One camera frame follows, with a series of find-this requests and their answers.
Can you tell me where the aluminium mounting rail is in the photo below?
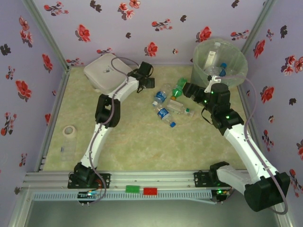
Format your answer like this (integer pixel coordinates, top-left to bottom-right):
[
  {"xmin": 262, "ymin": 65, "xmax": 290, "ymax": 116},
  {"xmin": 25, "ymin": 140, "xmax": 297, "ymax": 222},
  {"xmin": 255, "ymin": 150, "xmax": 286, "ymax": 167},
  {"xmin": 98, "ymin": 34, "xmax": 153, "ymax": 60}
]
[{"xmin": 23, "ymin": 169, "xmax": 281, "ymax": 190}]

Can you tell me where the beige tape roll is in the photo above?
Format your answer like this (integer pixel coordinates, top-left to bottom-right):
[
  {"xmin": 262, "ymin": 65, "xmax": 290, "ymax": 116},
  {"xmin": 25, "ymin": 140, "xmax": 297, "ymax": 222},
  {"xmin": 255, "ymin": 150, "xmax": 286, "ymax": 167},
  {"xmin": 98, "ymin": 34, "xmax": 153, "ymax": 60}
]
[{"xmin": 62, "ymin": 125, "xmax": 77, "ymax": 138}]

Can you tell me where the aluminium frame post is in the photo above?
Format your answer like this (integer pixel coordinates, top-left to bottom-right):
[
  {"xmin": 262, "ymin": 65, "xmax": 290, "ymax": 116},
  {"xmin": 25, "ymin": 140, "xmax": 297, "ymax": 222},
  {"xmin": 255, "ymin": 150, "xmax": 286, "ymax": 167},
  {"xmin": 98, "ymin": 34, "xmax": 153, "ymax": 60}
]
[
  {"xmin": 269, "ymin": 188, "xmax": 295, "ymax": 227},
  {"xmin": 21, "ymin": 0, "xmax": 71, "ymax": 70},
  {"xmin": 241, "ymin": 0, "xmax": 278, "ymax": 54},
  {"xmin": 7, "ymin": 189, "xmax": 35, "ymax": 227}
]

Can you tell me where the red plastic block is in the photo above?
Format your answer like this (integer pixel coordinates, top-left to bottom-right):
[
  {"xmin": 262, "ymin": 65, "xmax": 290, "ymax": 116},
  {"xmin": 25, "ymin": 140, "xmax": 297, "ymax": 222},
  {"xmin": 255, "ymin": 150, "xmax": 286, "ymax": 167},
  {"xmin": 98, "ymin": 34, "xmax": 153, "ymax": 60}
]
[{"xmin": 143, "ymin": 187, "xmax": 159, "ymax": 196}]

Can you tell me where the controller circuit board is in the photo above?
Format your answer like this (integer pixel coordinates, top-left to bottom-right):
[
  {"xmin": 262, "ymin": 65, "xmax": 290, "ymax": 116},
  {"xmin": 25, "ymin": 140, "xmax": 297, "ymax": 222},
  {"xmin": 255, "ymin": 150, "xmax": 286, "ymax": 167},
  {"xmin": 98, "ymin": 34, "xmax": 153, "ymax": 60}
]
[
  {"xmin": 77, "ymin": 190, "xmax": 100, "ymax": 207},
  {"xmin": 211, "ymin": 188, "xmax": 232, "ymax": 204}
]

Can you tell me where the grey looped base cable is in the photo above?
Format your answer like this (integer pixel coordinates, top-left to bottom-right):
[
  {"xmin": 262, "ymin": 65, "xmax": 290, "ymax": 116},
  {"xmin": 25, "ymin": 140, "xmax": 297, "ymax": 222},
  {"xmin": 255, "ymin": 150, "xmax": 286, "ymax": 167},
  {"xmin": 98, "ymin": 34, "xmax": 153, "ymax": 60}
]
[{"xmin": 89, "ymin": 169, "xmax": 107, "ymax": 205}]

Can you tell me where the clear bottle green neck band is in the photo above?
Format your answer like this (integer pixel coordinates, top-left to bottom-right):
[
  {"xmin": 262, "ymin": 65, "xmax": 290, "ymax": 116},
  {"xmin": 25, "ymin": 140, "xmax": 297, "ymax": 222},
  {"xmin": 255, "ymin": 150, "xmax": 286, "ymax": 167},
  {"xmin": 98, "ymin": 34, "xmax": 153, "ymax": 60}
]
[{"xmin": 167, "ymin": 99, "xmax": 196, "ymax": 118}]

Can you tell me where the green bottle orange cap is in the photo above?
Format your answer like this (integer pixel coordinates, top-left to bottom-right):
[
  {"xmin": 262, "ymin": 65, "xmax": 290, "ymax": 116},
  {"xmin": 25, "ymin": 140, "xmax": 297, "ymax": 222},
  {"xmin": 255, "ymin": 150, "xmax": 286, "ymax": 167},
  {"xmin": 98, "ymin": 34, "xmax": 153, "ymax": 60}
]
[{"xmin": 170, "ymin": 77, "xmax": 189, "ymax": 100}]

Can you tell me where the bin with green liner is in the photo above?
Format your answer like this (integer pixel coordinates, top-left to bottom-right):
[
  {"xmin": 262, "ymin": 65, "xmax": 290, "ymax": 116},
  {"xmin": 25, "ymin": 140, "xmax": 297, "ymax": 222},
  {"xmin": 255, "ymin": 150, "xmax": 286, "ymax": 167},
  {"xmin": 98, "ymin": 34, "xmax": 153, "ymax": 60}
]
[{"xmin": 190, "ymin": 37, "xmax": 249, "ymax": 100}]

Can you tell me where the clear plastic package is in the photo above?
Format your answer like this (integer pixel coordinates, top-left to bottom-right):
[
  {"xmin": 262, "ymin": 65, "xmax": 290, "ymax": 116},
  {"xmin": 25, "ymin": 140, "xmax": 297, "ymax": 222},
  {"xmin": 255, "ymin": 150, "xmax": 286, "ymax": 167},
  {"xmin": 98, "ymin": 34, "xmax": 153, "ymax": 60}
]
[{"xmin": 59, "ymin": 136, "xmax": 78, "ymax": 163}]

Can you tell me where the blue label bottle white cap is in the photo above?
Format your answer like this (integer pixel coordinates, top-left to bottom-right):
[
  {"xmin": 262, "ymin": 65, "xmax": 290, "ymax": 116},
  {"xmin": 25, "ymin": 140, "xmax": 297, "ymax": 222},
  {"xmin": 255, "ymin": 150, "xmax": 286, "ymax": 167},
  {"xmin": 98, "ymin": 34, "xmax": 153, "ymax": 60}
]
[{"xmin": 151, "ymin": 84, "xmax": 172, "ymax": 107}]

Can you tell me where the white slotted cable duct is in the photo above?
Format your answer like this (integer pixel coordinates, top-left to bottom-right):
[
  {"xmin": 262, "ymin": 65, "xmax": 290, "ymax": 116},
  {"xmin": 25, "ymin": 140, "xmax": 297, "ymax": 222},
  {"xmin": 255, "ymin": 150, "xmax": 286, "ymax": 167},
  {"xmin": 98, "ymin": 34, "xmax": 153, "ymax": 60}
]
[{"xmin": 33, "ymin": 190, "xmax": 212, "ymax": 201}]

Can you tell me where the white square plastic container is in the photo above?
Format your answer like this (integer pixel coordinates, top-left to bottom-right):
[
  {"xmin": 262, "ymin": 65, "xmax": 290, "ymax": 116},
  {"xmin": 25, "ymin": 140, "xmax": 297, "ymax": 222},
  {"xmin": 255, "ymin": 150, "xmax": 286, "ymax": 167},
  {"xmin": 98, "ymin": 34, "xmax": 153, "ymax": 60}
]
[{"xmin": 83, "ymin": 53, "xmax": 133, "ymax": 94}]

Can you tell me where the aluminium table side rail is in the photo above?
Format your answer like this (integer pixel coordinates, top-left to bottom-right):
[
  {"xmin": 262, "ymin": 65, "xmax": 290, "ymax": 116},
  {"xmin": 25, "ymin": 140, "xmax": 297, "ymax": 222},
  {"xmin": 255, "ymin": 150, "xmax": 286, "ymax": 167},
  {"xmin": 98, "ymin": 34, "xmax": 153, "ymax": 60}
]
[
  {"xmin": 35, "ymin": 68, "xmax": 71, "ymax": 172},
  {"xmin": 237, "ymin": 84, "xmax": 269, "ymax": 170}
]

